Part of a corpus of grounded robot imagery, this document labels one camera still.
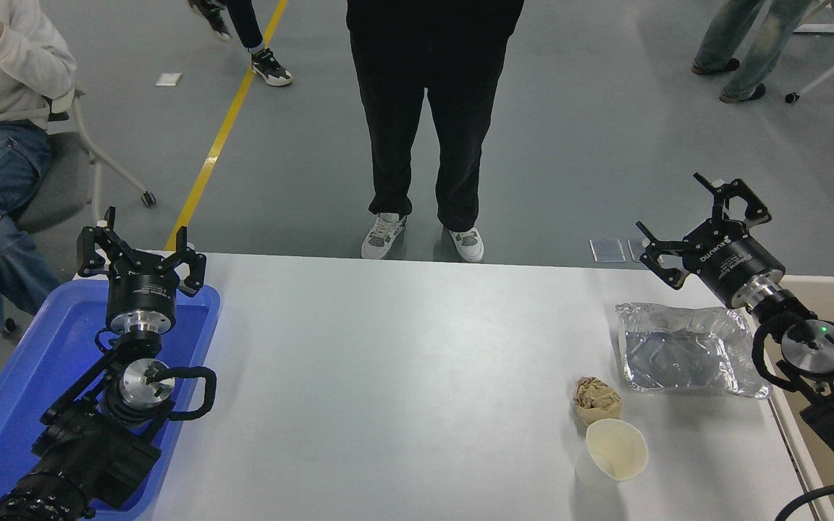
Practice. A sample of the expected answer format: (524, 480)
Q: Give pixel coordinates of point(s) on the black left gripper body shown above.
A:
(140, 291)

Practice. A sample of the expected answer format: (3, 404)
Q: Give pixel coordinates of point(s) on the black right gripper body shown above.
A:
(732, 260)

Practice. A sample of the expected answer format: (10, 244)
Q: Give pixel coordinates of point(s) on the white paper cup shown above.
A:
(616, 449)

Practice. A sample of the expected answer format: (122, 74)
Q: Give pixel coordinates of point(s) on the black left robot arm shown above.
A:
(91, 456)

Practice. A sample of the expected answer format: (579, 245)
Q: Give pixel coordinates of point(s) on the clear floor plate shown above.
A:
(635, 250)
(607, 250)

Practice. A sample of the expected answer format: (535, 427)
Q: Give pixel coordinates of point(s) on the grey office chair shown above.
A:
(62, 181)

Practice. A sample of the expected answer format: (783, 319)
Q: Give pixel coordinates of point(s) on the silver foil tray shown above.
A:
(677, 354)

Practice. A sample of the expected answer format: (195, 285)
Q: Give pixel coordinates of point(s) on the blue plastic tray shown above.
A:
(40, 347)

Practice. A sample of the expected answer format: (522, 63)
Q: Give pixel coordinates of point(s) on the crumpled tan paper ball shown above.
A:
(596, 399)

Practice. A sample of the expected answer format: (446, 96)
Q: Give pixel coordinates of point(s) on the person in pale trousers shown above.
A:
(764, 43)

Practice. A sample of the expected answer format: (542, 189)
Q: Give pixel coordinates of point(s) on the white wheeled chair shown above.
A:
(833, 69)

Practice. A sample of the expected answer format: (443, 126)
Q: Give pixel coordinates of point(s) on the white paper scrap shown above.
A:
(168, 79)

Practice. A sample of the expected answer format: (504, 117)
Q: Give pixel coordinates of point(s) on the seated person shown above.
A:
(4, 79)

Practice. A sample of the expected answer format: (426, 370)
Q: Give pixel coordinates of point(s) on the walking person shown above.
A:
(243, 22)

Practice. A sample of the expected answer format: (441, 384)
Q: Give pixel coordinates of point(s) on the standing person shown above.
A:
(395, 108)

